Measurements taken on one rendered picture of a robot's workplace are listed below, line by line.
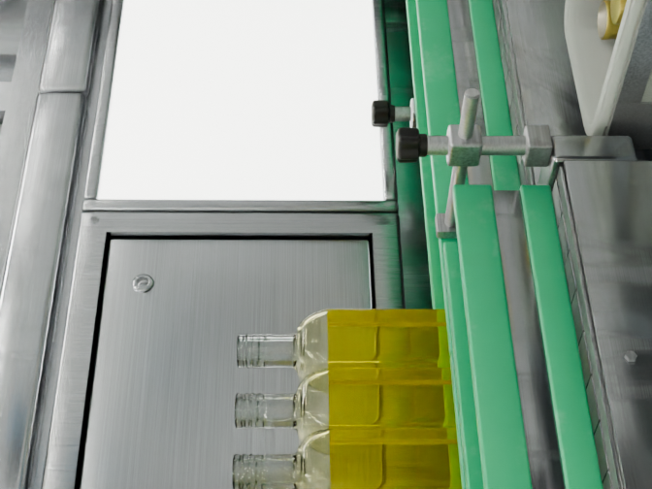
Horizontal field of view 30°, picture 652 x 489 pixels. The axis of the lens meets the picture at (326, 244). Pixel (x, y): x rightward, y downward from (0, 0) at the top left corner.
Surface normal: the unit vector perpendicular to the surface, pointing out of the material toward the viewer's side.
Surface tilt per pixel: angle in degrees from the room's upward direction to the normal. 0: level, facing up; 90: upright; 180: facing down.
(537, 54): 90
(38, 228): 90
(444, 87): 90
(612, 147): 90
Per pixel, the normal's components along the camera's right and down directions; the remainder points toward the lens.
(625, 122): 0.01, 0.78
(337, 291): 0.02, -0.62
